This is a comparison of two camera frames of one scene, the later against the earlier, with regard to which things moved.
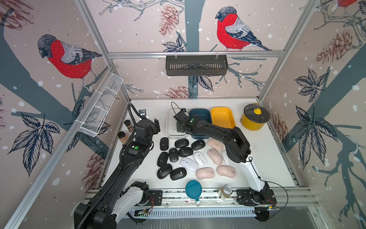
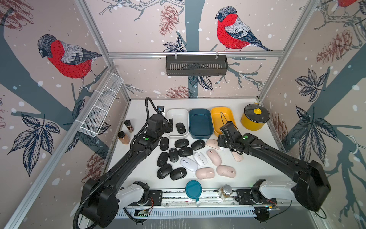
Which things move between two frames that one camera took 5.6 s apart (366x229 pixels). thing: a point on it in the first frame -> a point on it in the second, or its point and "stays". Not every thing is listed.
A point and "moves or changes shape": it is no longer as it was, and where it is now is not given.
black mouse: [198, 145] moves or changes shape
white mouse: [188, 164] stays
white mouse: [200, 159] stays
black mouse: [164, 171] stays
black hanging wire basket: [197, 65] stays
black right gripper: [178, 126] -> [220, 140]
